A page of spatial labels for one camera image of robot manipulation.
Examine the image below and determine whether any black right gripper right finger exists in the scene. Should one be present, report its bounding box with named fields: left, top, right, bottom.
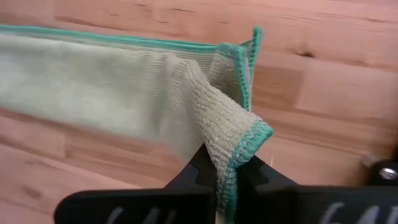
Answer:
left=234, top=154, right=398, bottom=224

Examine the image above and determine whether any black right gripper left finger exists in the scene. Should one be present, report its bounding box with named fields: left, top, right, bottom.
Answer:
left=54, top=143, right=218, bottom=224

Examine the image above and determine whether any green microfiber towel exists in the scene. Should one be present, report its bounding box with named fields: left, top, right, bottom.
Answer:
left=0, top=24, right=274, bottom=224

